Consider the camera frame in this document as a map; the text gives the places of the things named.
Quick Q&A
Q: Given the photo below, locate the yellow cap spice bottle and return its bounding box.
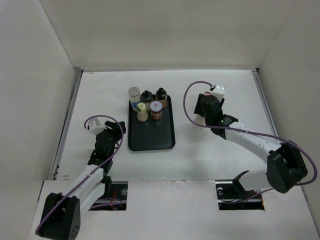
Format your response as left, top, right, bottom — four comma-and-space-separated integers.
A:
136, 102, 149, 122

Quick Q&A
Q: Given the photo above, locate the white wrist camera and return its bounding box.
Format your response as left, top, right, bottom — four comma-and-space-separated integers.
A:
86, 118, 106, 135
210, 84, 226, 102

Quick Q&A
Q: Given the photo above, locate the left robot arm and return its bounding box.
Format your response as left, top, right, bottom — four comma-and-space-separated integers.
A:
35, 117, 126, 240

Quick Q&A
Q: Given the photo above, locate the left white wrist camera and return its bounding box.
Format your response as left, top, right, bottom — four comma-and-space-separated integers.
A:
86, 118, 106, 135

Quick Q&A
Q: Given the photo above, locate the blue label bead jar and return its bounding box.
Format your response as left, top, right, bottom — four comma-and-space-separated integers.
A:
128, 86, 141, 112

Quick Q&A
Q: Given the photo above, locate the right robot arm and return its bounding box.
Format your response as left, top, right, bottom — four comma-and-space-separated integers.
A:
194, 93, 308, 198

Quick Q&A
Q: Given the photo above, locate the black plastic tray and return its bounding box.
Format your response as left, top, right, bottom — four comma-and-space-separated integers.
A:
126, 96, 176, 152

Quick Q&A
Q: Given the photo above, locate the black knob spice bottle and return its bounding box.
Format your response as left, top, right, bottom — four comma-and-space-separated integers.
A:
155, 87, 168, 109

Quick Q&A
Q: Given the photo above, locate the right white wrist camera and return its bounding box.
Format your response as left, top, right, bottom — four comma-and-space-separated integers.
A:
210, 84, 226, 102

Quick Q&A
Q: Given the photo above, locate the black cap spice bottle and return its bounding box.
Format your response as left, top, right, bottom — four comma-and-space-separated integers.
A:
140, 90, 154, 112

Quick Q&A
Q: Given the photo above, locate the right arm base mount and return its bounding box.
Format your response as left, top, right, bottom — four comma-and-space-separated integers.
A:
215, 170, 265, 211

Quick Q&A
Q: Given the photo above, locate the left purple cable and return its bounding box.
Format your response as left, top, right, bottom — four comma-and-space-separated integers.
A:
34, 114, 126, 236

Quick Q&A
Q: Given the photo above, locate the purple cable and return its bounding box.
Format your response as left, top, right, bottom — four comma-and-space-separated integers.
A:
183, 80, 318, 187
34, 114, 126, 236

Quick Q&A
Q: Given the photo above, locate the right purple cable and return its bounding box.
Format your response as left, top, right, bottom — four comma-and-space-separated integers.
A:
183, 80, 318, 187

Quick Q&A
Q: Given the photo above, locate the red label white lid jar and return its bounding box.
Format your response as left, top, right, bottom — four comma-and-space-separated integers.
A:
150, 100, 162, 120

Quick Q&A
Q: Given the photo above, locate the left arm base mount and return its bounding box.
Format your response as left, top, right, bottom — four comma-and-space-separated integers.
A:
89, 181, 129, 211

